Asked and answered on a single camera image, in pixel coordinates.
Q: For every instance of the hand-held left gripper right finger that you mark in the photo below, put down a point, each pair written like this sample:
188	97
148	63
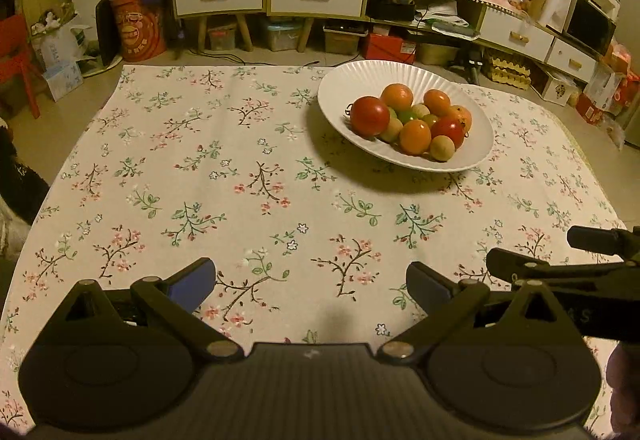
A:
425	281

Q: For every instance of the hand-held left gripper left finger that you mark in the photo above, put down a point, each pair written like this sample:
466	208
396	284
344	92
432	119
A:
192	284

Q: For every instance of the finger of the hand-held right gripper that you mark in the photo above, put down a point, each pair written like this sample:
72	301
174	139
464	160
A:
515	262
595	240

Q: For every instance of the orange tomato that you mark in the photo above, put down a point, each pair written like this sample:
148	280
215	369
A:
415	136
437	102

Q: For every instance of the red tomato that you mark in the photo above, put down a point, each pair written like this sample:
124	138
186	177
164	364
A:
447	131
370	115

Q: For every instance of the tangerine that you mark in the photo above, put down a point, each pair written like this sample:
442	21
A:
397	96
462	115

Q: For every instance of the olive green tomato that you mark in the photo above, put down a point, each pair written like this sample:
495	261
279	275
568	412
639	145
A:
431	120

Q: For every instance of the green plum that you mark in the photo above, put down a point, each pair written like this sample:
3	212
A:
406	115

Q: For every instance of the white ribbed plate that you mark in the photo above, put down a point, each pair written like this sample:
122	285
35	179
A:
340	95

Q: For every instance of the person's right hand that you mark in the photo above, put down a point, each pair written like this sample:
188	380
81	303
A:
625	385

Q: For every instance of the floral tablecloth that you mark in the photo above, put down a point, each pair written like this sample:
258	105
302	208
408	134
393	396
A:
200	170

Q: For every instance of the red printed carton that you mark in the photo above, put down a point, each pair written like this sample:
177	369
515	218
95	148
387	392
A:
591	105

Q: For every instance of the white carton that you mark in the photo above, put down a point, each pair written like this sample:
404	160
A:
557	90

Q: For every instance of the cardboard egg tray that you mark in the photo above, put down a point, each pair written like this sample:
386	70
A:
510	71

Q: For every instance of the black microwave oven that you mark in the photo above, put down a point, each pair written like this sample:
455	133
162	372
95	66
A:
590	25

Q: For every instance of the low wooden cabinet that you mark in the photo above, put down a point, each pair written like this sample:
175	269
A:
500	30

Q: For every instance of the red box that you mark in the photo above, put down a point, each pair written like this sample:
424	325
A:
389	49

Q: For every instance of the blue white tissue box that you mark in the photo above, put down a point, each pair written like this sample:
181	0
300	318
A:
62	80

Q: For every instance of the clear plastic storage box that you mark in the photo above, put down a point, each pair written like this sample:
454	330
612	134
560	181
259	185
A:
345	39
281	35

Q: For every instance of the orange printed bag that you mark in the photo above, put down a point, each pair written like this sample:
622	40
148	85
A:
137	27

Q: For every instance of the black panel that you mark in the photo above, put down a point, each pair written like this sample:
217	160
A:
107	32

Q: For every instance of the white plastic bag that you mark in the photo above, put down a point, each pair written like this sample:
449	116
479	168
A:
60	45

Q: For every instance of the black box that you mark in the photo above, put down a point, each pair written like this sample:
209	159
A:
392	5

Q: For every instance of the red plastic chair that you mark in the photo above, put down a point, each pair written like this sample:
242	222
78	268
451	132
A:
15	60

